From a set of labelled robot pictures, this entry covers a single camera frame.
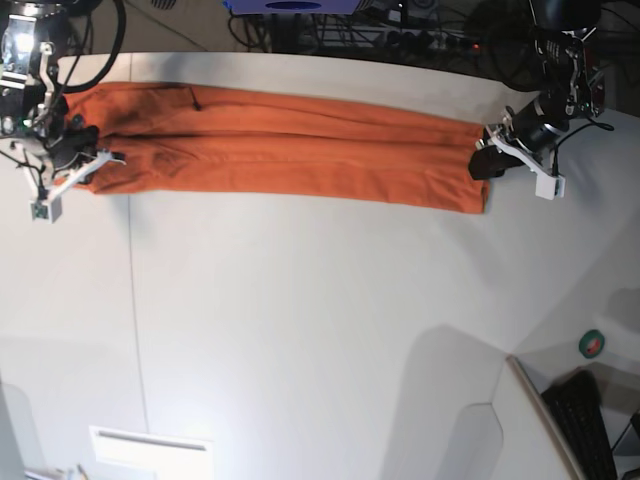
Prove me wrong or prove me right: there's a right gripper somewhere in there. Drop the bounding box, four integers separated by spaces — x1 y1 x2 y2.
9 124 104 186

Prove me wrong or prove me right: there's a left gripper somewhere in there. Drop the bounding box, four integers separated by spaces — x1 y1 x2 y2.
468 97 570 181

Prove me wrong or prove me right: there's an orange t-shirt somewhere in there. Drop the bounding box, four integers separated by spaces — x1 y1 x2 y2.
67 82 490 214

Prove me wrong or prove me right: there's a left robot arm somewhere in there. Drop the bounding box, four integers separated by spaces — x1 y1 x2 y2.
468 1 614 180

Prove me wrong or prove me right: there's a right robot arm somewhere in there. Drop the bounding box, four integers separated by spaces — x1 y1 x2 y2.
1 1 127 190

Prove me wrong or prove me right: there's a green tape roll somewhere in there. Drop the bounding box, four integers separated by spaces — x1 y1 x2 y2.
578 329 606 359

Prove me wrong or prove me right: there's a black keyboard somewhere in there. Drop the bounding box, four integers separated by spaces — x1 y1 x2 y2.
542 370 618 480

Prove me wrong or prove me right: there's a white paper sheet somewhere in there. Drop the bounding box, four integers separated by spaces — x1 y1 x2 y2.
89 426 215 479

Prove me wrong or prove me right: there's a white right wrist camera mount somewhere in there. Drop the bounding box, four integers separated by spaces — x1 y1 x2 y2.
22 149 126 224

